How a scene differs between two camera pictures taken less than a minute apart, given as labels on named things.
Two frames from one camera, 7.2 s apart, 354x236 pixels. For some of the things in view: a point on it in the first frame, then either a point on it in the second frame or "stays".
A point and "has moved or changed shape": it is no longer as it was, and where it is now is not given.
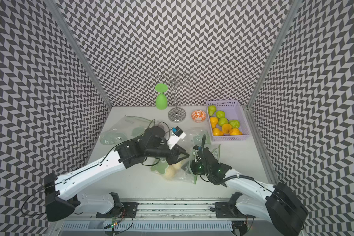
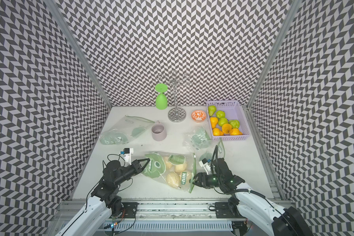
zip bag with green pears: [126, 128] stays
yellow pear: [226, 128] stays
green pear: [222, 121] stays
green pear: [220, 114] stays
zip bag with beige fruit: [181, 171] has moved or changed shape
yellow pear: [214, 121] stays
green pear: [234, 123] stays
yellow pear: [216, 132] stays
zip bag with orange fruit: [196, 141] has moved or changed shape
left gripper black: [173, 157] → [137, 166]
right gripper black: [191, 166] → [201, 176]
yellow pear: [235, 131] stays
